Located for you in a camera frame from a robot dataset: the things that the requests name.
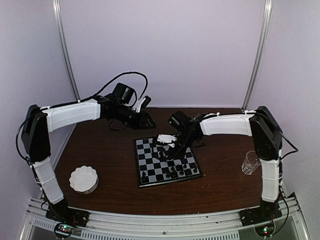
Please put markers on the left aluminium corner post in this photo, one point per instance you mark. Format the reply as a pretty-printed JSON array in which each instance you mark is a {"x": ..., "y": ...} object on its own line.
[{"x": 64, "y": 48}]

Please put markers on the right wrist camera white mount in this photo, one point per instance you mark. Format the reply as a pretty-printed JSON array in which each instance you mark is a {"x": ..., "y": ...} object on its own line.
[{"x": 167, "y": 140}]

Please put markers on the left round control board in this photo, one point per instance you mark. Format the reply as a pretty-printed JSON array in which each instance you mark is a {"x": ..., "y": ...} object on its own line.
[{"x": 63, "y": 230}]

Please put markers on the aluminium front rail frame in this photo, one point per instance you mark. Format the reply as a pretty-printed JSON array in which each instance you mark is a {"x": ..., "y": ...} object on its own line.
[{"x": 224, "y": 225}]

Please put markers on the black and grey chessboard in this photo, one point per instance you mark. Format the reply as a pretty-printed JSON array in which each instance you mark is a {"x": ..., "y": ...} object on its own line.
[{"x": 146, "y": 160}]

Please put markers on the right round control board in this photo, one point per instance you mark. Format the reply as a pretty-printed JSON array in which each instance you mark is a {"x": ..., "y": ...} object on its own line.
[{"x": 265, "y": 230}]

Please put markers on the round control board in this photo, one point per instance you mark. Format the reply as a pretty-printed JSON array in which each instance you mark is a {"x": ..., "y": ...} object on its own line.
[
  {"x": 265, "y": 230},
  {"x": 63, "y": 230}
]

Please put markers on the clear drinking glass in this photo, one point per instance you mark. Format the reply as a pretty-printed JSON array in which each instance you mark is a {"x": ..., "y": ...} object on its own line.
[{"x": 251, "y": 163}]

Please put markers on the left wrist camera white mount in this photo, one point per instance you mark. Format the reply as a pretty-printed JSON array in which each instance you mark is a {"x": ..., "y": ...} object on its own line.
[{"x": 141, "y": 104}]

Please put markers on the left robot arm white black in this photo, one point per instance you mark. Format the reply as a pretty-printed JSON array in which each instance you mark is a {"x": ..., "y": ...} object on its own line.
[{"x": 42, "y": 122}]

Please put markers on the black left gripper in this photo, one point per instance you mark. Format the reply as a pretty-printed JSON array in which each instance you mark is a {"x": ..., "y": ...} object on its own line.
[{"x": 142, "y": 121}]

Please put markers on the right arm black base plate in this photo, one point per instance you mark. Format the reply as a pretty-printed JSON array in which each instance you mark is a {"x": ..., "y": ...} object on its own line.
[{"x": 257, "y": 215}]

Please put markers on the white scalloped bowl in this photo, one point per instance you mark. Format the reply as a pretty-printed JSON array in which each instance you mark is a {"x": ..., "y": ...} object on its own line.
[{"x": 84, "y": 180}]

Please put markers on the right aluminium corner post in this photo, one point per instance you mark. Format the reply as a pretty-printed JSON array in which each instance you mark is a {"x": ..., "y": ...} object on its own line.
[{"x": 264, "y": 31}]

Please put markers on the pile of black chess pieces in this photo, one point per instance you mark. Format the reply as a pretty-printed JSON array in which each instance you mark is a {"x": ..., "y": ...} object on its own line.
[{"x": 161, "y": 153}]

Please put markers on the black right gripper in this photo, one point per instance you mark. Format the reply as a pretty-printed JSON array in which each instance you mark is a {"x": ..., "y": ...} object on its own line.
[{"x": 178, "y": 154}]

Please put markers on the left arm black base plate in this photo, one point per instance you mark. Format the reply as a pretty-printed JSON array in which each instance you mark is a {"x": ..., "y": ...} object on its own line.
[{"x": 73, "y": 217}]

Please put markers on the aluminium corner post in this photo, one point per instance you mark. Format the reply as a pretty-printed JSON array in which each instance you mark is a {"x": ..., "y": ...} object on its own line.
[
  {"x": 64, "y": 48},
  {"x": 264, "y": 31}
]

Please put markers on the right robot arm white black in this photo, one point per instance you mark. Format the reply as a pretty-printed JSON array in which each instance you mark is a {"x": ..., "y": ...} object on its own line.
[{"x": 258, "y": 124}]

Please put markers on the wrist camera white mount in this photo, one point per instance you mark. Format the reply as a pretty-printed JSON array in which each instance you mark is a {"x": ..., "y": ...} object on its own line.
[
  {"x": 167, "y": 140},
  {"x": 141, "y": 104}
]

